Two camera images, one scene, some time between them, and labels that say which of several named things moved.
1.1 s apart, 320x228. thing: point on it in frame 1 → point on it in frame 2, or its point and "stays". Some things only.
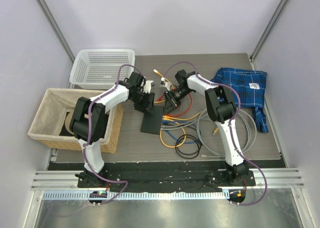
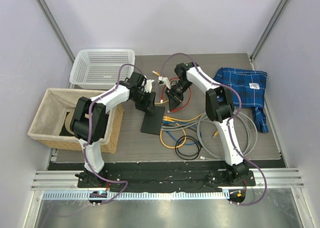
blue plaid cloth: (250, 86) stays
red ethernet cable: (186, 110) → (161, 100)
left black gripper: (147, 106) stays
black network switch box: (151, 123) stays
